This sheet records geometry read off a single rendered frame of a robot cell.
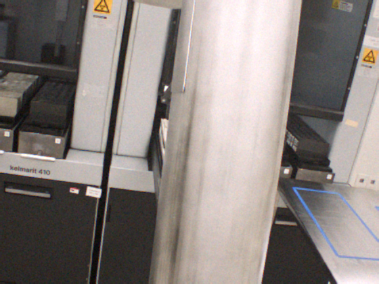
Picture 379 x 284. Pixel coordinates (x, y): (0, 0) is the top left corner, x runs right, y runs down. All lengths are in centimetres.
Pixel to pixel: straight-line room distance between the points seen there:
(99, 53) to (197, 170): 106
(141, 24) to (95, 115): 31
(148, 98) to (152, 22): 23
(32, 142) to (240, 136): 109
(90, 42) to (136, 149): 36
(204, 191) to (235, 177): 3
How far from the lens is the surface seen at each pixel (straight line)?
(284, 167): 147
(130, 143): 146
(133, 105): 142
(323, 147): 158
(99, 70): 140
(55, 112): 143
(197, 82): 36
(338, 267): 97
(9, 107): 146
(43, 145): 139
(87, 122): 144
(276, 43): 36
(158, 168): 125
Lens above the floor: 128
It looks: 18 degrees down
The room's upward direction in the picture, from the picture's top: 11 degrees clockwise
